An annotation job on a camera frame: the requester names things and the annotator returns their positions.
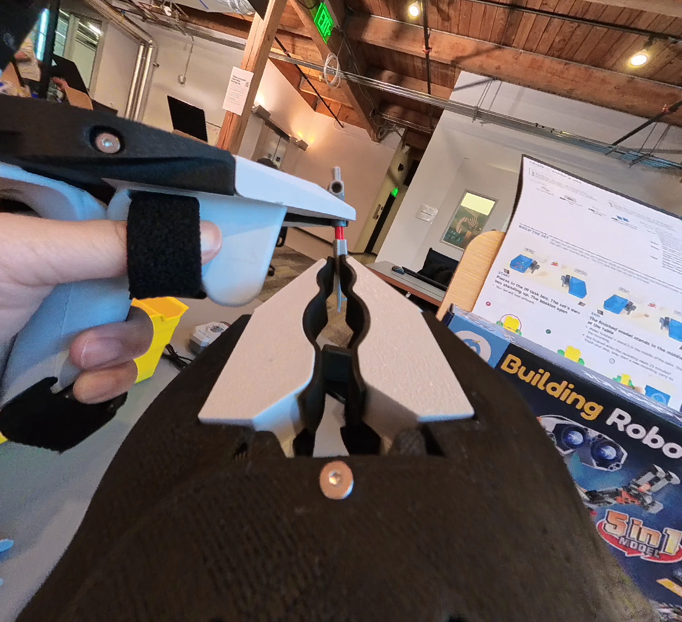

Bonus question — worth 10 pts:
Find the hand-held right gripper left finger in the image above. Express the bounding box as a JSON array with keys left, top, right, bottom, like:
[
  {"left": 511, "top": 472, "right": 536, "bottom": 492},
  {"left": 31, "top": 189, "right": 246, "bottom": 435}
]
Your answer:
[{"left": 198, "top": 257, "right": 336, "bottom": 457}]

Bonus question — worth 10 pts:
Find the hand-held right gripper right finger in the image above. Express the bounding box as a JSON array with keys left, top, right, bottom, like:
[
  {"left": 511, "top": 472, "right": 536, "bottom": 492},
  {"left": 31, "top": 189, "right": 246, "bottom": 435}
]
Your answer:
[{"left": 341, "top": 254, "right": 475, "bottom": 455}]

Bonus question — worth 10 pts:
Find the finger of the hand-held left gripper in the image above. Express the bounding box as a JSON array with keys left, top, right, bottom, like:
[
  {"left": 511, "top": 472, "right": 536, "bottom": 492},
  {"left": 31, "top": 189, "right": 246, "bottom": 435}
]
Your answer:
[{"left": 234, "top": 155, "right": 357, "bottom": 229}]

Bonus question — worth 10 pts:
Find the black building piece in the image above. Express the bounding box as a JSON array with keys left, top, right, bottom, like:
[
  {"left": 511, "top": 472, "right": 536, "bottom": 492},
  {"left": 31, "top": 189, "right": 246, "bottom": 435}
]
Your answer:
[{"left": 321, "top": 345, "right": 357, "bottom": 404}]

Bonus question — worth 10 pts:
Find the grey and red building piece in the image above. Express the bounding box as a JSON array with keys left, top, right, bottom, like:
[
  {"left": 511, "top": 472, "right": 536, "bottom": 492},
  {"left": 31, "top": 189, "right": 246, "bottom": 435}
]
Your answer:
[{"left": 328, "top": 166, "right": 353, "bottom": 313}]

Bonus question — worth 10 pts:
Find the person's left hand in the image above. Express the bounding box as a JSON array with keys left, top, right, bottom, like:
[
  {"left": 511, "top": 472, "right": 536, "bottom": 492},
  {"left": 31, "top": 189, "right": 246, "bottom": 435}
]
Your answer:
[{"left": 0, "top": 214, "right": 222, "bottom": 404}]

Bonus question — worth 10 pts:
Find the black monitor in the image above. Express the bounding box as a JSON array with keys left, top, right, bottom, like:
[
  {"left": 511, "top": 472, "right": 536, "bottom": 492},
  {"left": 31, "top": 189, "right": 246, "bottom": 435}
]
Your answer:
[{"left": 166, "top": 95, "right": 209, "bottom": 143}]

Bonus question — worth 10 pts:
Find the silver vertical pipe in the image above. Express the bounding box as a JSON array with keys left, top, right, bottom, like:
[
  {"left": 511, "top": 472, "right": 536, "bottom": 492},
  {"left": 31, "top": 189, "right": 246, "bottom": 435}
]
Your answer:
[{"left": 125, "top": 40, "right": 159, "bottom": 123}]

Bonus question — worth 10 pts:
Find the background table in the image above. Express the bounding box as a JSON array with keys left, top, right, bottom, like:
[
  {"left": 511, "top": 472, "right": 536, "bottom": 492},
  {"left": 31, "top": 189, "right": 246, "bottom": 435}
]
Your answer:
[{"left": 367, "top": 261, "right": 449, "bottom": 309}]

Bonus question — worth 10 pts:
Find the curved wooden panel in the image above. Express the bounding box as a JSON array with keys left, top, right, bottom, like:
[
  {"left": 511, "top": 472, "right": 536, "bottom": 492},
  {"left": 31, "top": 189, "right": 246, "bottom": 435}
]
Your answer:
[{"left": 436, "top": 230, "right": 507, "bottom": 321}]

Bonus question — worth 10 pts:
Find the cardboard box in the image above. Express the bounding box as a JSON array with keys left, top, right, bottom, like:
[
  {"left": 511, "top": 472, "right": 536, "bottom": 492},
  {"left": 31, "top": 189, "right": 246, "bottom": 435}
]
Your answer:
[{"left": 52, "top": 86, "right": 95, "bottom": 111}]

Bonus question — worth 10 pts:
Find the yellow plastic bin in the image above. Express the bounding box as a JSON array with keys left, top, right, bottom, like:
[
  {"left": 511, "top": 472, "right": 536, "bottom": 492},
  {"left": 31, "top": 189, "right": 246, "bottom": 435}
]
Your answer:
[{"left": 130, "top": 296, "right": 190, "bottom": 384}]

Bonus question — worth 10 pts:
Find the green exit sign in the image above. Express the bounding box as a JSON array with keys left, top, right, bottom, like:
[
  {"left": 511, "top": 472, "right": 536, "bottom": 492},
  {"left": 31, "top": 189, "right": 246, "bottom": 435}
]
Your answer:
[{"left": 313, "top": 0, "right": 334, "bottom": 45}]

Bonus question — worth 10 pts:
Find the white instruction sheet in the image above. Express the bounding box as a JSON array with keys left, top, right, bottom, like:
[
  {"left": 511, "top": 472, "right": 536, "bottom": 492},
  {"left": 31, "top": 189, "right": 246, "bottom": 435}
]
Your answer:
[{"left": 471, "top": 154, "right": 682, "bottom": 414}]

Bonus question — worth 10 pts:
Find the dark blue robot kit box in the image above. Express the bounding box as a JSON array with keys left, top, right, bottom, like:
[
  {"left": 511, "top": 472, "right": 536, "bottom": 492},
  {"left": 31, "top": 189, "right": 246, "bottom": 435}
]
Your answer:
[{"left": 444, "top": 305, "right": 682, "bottom": 622}]

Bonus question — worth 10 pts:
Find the black ceiling pipe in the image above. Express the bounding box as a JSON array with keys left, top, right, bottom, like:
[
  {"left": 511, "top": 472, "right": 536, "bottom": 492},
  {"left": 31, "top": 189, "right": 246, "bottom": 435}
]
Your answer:
[{"left": 415, "top": 0, "right": 433, "bottom": 96}]

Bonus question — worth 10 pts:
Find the white device with cable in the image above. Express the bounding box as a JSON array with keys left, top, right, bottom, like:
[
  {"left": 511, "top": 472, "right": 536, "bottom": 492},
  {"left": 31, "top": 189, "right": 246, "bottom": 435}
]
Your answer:
[{"left": 162, "top": 320, "right": 231, "bottom": 368}]

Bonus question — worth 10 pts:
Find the white paper notice on post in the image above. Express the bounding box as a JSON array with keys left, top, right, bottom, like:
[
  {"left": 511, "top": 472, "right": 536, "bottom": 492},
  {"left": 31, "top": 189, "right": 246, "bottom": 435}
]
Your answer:
[{"left": 222, "top": 65, "right": 254, "bottom": 116}]

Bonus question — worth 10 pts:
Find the wooden post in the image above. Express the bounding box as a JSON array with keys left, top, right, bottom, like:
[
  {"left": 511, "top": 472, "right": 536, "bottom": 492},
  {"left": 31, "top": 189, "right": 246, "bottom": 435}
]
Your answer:
[{"left": 215, "top": 0, "right": 295, "bottom": 155}]

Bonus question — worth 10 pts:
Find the framed wall picture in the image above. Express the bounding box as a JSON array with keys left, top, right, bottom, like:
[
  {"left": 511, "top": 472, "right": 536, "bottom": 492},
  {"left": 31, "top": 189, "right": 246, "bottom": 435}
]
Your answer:
[{"left": 440, "top": 189, "right": 498, "bottom": 250}]

